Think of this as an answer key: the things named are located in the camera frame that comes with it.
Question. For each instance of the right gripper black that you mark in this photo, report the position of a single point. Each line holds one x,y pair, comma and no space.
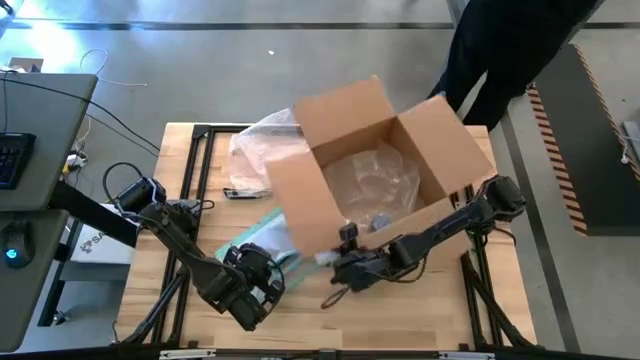
362,267

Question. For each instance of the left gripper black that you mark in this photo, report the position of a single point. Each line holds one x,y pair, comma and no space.
257,267

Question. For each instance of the clear teal-edged zip pouch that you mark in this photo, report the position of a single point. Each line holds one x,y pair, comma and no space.
272,240

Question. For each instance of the grey box cutter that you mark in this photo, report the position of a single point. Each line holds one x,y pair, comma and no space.
245,193

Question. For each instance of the brown cardboard box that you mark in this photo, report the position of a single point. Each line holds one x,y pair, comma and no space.
305,200

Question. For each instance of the clear bubble wrap sheet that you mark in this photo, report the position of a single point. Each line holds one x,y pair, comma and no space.
260,155

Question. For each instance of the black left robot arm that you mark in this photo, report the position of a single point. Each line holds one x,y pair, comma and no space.
175,235

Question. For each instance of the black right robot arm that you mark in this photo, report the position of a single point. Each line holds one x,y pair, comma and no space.
450,225

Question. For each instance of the small blue item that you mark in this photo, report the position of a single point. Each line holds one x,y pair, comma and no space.
382,222

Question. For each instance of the white box with logo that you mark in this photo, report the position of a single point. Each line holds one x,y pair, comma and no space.
100,247

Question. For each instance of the black diagonal support bar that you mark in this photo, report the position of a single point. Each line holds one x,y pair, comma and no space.
85,210

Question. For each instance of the white power adapter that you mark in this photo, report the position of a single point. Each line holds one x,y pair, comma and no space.
75,161

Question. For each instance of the black computer mouse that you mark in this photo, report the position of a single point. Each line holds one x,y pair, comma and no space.
15,245

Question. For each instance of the grey desk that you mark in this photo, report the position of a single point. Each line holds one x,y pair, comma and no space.
45,110

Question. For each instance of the black keyboard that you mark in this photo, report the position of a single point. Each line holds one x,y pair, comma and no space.
15,160

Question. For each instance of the black mat orange-striped edge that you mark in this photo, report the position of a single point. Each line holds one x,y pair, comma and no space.
590,150

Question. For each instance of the person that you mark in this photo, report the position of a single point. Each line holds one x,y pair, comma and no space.
510,45

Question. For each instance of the grey metal cart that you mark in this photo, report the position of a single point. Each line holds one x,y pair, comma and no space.
454,7

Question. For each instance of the small cardboard piece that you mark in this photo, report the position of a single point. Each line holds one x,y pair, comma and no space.
25,64

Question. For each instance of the grey box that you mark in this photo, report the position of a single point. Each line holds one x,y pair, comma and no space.
632,135

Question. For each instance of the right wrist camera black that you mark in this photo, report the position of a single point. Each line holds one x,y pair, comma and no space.
348,234

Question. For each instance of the silver bracket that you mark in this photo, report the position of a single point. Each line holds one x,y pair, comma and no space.
467,356
187,354

